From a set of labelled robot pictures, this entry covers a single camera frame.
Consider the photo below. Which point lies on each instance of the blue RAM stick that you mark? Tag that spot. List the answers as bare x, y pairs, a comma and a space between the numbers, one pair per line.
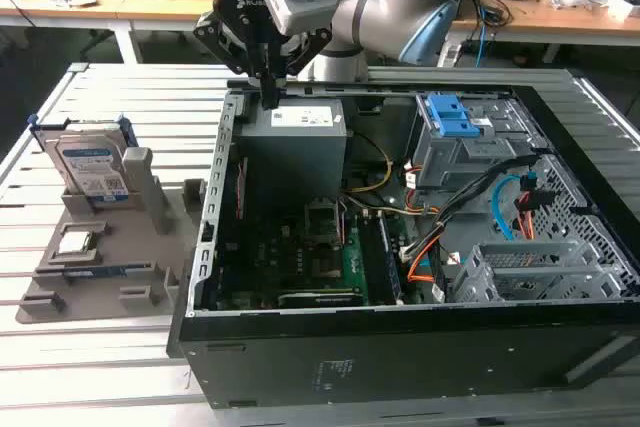
100, 271

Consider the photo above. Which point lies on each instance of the CPU socket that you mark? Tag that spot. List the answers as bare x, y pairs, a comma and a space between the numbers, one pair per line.
326, 268

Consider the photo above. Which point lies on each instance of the wooden desk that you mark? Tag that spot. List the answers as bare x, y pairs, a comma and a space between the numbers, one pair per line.
550, 19
125, 7

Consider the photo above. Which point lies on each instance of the black RAM slot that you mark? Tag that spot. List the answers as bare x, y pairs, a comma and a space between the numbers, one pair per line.
370, 257

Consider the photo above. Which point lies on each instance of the grey parts rack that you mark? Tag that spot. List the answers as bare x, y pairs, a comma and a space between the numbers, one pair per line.
125, 257

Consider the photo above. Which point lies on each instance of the blue drive latch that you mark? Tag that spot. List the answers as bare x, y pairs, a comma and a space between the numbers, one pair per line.
450, 114

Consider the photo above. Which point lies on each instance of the grey drive cage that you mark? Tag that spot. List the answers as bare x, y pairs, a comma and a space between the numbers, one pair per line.
450, 162

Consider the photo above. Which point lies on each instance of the installed RAM stick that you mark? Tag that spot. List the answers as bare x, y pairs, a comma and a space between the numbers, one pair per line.
390, 257

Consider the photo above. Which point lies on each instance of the black graphics card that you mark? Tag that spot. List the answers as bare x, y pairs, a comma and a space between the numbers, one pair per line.
320, 298

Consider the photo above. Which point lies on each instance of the thin locking lever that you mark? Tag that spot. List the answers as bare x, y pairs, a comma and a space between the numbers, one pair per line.
343, 227

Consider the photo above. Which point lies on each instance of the dark motherboard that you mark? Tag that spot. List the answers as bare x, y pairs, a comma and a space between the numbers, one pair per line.
280, 257

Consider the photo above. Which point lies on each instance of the black open PC case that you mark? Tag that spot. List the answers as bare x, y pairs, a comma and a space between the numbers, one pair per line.
400, 362

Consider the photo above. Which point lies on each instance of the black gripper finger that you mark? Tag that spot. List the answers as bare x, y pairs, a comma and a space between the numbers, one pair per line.
215, 42
312, 49

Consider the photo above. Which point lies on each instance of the silver CPU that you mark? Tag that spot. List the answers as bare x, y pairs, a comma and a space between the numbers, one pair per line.
75, 243

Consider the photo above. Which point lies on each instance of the hard disk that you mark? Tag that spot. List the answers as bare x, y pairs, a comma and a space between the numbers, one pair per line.
90, 162

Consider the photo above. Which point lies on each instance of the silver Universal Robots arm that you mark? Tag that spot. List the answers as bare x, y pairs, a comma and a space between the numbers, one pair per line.
390, 12

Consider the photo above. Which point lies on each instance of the grey disk bay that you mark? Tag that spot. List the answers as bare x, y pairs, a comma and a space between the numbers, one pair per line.
525, 277

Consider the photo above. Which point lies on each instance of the grey power supply unit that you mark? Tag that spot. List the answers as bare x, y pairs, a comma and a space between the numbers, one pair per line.
295, 157

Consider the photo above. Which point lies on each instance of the white power strip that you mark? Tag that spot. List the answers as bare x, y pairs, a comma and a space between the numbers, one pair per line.
450, 54

